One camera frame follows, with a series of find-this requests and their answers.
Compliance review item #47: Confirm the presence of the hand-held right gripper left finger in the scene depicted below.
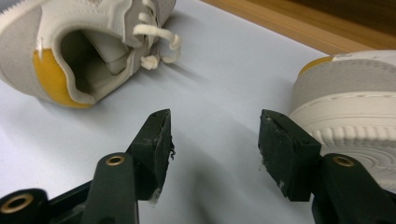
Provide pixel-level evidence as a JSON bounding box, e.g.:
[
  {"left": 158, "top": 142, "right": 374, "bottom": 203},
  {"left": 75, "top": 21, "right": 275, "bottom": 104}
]
[{"left": 80, "top": 108, "right": 176, "bottom": 224}]

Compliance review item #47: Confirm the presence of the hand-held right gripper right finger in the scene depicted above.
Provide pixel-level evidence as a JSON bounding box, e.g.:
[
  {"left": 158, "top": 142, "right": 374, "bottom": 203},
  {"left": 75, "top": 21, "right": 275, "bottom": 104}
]
[{"left": 257, "top": 109, "right": 396, "bottom": 224}]

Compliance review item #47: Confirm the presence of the pair of grey sneakers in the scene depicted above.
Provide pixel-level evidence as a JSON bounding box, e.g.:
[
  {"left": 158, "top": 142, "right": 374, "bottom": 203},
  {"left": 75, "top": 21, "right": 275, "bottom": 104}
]
[{"left": 289, "top": 49, "right": 396, "bottom": 194}]

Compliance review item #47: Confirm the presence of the wooden shoe rack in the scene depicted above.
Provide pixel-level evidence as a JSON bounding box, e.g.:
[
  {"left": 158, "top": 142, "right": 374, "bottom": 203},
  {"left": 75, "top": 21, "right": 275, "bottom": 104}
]
[{"left": 200, "top": 0, "right": 396, "bottom": 56}]

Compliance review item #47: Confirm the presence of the grey white sneaker yellow heel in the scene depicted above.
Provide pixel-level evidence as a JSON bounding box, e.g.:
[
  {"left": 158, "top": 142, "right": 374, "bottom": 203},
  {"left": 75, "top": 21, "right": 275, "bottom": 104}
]
[{"left": 0, "top": 0, "right": 183, "bottom": 109}]

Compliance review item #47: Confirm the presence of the white table mat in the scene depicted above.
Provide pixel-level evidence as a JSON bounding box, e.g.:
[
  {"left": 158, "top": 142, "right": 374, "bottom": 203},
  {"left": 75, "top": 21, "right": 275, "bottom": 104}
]
[{"left": 0, "top": 0, "right": 331, "bottom": 224}]

